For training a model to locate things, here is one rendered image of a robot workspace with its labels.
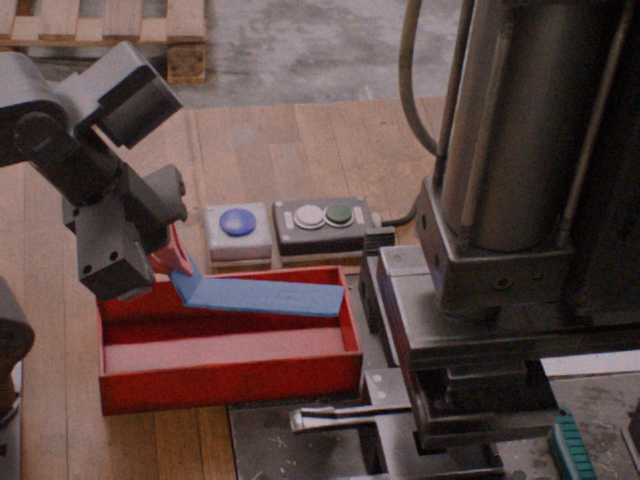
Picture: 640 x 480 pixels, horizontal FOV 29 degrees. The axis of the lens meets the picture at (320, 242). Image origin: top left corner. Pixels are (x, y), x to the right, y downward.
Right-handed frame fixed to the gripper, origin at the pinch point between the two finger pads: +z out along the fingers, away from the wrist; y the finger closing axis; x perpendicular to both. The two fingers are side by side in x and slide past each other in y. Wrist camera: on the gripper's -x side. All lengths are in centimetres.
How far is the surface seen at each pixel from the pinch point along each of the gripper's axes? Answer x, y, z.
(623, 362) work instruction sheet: -6.3, 30.9, 34.1
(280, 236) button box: 13.1, 4.4, 14.9
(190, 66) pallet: 160, -39, 94
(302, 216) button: 15.0, 7.1, 15.6
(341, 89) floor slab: 154, -11, 118
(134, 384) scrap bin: -6.4, -9.0, 4.4
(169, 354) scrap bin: 0.1, -8.0, 9.9
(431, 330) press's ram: -22.6, 21.9, -4.7
